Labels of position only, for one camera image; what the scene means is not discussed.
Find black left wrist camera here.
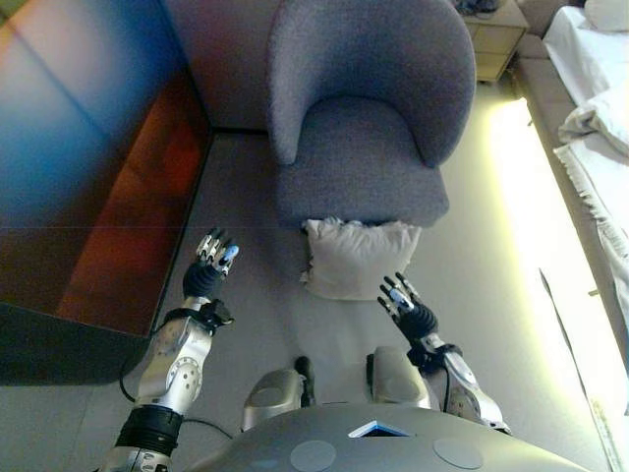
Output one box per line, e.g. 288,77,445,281
201,299,235,329

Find silver robot left leg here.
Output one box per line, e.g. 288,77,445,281
240,356,316,434

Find grey fabric armchair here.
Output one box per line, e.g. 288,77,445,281
267,0,478,232

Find silver robot right leg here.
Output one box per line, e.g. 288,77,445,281
364,345,433,410

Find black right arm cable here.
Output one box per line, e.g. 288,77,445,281
440,346,466,415

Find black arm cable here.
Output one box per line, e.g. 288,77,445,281
440,346,466,415
119,314,235,440

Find bed with white sheet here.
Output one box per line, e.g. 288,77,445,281
513,0,629,472

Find beige nightstand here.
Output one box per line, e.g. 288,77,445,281
461,0,530,86

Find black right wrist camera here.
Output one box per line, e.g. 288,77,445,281
406,338,443,369

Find thin black pole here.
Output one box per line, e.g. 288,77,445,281
538,267,625,472

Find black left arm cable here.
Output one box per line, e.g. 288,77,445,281
119,314,235,440

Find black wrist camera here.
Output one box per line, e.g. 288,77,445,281
406,338,443,369
201,299,235,329

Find silver robot torso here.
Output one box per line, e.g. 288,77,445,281
186,402,608,472

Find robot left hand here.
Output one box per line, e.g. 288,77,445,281
182,227,241,299

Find white bed pillow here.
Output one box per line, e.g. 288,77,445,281
582,0,629,35

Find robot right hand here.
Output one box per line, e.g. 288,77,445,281
376,271,439,341

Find silver robot leg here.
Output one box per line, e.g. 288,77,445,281
364,345,433,410
240,356,316,434

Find white fringed cushion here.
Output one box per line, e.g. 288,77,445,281
299,215,423,302

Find white crumpled blanket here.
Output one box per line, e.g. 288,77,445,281
557,90,629,158

